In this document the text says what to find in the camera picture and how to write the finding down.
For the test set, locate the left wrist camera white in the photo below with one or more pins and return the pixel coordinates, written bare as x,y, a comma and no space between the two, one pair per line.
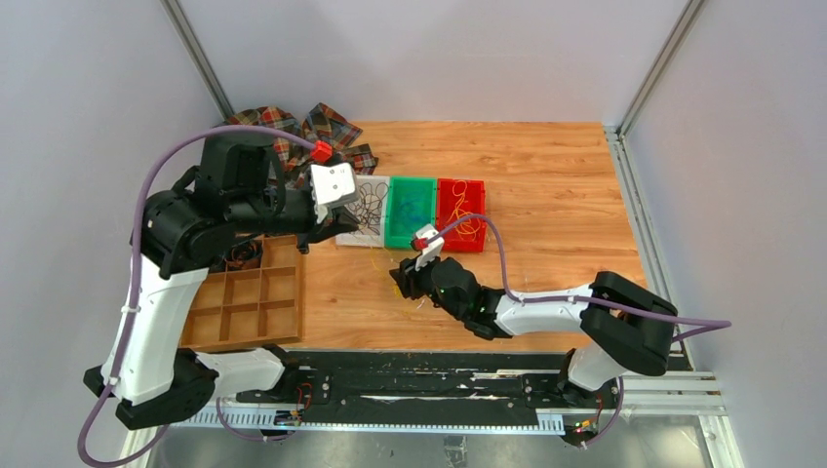
332,187

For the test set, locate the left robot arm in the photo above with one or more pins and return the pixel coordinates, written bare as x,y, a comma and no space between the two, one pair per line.
251,181

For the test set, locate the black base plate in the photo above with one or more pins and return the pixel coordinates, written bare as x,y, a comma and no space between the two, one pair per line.
426,388

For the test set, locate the green plastic bin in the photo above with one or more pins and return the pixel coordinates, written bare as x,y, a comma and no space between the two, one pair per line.
411,205

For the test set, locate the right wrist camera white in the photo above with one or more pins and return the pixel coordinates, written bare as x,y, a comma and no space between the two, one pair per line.
428,243

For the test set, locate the white plastic bin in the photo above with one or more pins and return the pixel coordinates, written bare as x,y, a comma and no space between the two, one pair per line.
370,209

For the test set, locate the red plastic bin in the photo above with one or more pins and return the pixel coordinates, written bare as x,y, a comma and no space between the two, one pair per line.
457,198

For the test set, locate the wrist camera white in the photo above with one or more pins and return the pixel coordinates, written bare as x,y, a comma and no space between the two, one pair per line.
332,187
428,243

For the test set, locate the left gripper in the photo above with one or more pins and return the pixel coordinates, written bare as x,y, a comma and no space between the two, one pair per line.
336,221

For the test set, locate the aluminium front rail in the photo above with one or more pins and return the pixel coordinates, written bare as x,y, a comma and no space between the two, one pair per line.
675,393

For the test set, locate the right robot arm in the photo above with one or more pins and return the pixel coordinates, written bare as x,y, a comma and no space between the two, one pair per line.
630,327

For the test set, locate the plaid cloth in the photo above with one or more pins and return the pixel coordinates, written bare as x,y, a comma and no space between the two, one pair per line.
321,123

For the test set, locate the wooden divided tray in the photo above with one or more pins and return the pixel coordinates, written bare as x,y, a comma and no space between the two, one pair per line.
253,295

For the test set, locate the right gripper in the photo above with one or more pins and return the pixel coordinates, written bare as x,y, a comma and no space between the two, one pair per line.
409,278

